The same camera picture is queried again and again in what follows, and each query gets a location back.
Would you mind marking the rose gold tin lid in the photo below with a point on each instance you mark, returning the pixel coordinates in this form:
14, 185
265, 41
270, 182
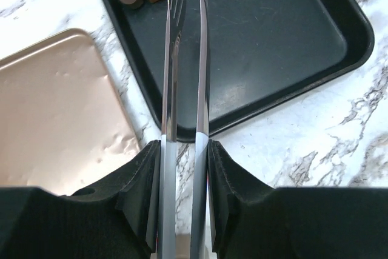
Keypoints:
63, 125

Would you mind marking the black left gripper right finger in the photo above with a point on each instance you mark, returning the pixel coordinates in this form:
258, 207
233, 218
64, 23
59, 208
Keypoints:
244, 211

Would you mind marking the black plastic tray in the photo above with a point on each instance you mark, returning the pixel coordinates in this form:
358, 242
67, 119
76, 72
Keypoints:
262, 53

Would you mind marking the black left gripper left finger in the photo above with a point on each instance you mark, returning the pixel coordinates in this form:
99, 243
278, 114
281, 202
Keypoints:
135, 186

